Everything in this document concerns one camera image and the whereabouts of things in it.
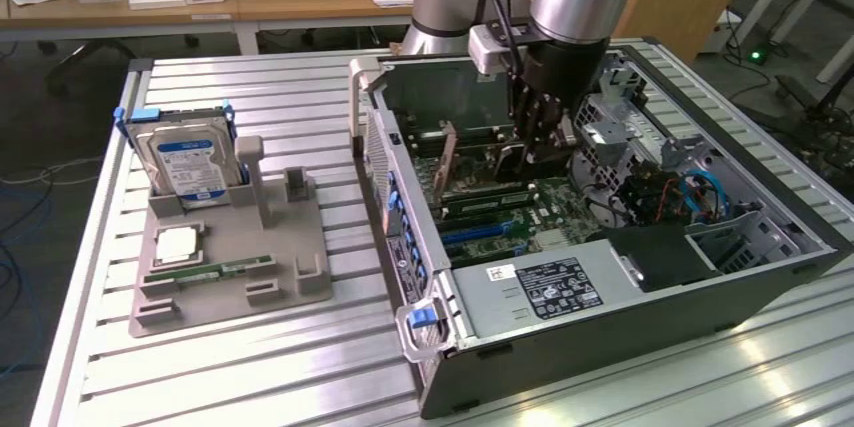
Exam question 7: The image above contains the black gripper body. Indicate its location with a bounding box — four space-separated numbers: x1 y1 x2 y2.
519 39 608 101

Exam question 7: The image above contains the graphics card with black fan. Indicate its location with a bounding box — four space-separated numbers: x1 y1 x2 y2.
431 119 577 201

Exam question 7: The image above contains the perforated metal drive cage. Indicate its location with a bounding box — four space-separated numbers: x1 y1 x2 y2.
566 64 676 208

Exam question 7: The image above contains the green motherboard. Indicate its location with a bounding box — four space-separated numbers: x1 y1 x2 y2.
399 111 616 268

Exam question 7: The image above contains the silver chipset heatsink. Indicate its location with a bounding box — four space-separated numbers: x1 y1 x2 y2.
531 230 570 249

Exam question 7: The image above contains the long blue expansion slot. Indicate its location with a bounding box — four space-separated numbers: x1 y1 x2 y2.
439 223 510 247

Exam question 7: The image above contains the black plastic shroud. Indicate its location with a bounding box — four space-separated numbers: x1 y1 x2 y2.
605 224 726 294

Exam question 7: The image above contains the black floor stand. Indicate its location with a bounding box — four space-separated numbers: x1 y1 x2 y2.
773 74 854 168

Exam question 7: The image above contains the grey power supply unit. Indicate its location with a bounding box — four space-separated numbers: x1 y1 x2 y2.
451 239 642 341

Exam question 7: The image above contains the metal disk bay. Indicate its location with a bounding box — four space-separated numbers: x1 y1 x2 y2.
685 209 802 276

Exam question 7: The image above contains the open black pc case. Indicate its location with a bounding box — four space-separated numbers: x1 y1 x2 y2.
347 36 854 421

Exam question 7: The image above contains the hard disk with blue label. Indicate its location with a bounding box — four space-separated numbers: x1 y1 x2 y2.
130 116 241 208

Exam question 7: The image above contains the blue disk caddy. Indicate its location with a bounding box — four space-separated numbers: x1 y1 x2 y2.
111 99 250 198

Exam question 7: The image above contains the green ram stick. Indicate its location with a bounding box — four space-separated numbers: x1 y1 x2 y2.
143 255 277 287

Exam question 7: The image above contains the cpu chip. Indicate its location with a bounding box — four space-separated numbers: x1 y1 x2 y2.
151 227 203 267

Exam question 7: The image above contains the grey parts rack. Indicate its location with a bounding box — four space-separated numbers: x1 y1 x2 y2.
124 134 334 339

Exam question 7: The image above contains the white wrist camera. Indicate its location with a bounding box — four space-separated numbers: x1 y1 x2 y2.
467 24 535 74

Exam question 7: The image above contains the orange wire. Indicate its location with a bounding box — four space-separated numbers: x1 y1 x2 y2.
650 171 677 222

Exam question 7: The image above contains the blue wire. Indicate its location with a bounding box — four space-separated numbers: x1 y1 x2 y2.
678 168 734 224

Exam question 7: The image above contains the white desk frame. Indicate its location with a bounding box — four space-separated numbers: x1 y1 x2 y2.
730 0 854 84

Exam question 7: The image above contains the blue floor cable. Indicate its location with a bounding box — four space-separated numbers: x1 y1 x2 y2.
0 181 55 379

